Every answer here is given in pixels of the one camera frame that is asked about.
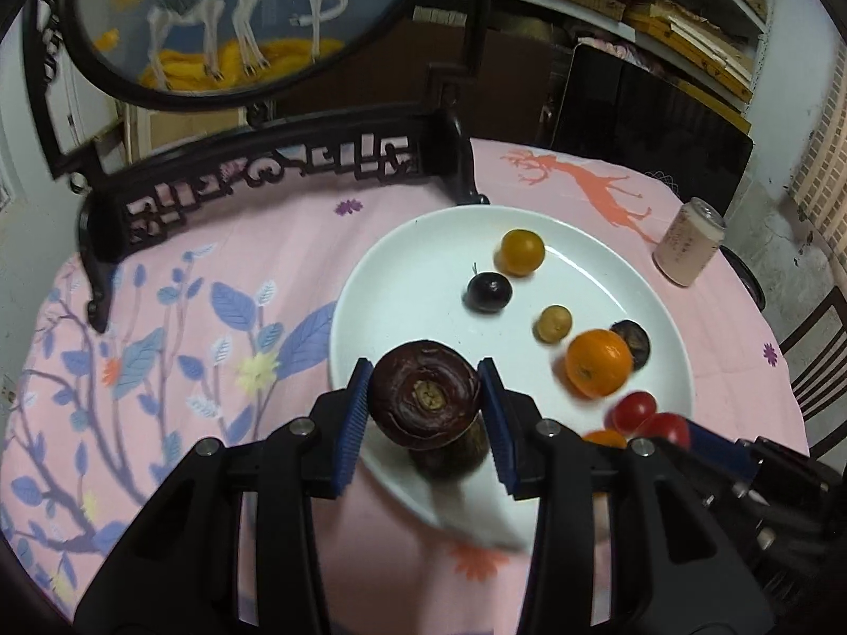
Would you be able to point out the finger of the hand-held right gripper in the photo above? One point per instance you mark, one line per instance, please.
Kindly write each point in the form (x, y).
(721, 453)

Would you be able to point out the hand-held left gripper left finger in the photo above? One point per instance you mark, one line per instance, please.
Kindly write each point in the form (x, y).
(351, 423)

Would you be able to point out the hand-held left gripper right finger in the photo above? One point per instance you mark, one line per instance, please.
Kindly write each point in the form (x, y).
(496, 423)

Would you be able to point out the red cherry tomato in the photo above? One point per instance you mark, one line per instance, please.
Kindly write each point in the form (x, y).
(668, 428)
(632, 410)

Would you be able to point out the dark brown water chestnut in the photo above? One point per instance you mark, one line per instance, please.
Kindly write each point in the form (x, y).
(635, 340)
(423, 397)

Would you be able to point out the orange cherry tomato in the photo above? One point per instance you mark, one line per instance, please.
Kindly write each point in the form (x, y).
(603, 438)
(521, 251)

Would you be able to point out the tan longan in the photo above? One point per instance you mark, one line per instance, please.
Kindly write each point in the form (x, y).
(553, 323)

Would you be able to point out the large mandarin orange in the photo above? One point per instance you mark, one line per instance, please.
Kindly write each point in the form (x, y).
(599, 362)

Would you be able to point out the dark purple grape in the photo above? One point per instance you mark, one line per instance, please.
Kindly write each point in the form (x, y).
(488, 292)

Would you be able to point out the white oval plate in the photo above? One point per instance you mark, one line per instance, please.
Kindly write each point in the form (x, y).
(423, 264)

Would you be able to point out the dark wooden chair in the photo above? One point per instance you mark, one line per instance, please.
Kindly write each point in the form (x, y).
(817, 357)

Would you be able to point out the black round stool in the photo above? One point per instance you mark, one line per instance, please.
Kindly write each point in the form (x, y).
(748, 281)

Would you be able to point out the pink drink can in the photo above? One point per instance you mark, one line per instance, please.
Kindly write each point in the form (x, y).
(688, 241)

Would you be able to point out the pink printed tablecloth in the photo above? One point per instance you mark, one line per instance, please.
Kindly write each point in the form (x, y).
(198, 245)

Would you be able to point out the brown wooden cabinet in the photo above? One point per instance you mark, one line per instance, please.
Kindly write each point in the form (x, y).
(516, 73)

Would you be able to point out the stack of yellow wooden boxes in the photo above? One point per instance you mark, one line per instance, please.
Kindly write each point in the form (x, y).
(695, 36)

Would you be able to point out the deer picture screen black frame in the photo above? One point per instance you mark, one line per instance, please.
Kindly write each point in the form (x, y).
(198, 13)

